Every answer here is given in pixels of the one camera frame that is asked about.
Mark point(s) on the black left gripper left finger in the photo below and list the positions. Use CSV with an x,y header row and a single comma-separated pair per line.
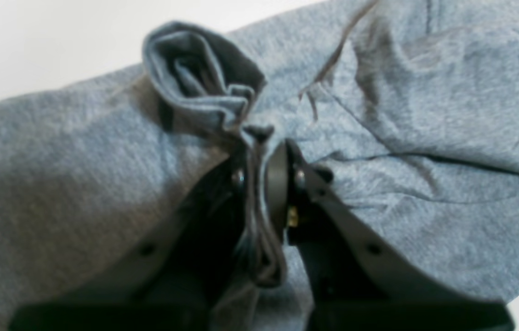
x,y
172,279

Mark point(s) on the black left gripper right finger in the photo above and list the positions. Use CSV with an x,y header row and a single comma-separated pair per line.
x,y
358,281

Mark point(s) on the grey t-shirt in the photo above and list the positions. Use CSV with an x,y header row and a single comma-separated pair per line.
x,y
414,105

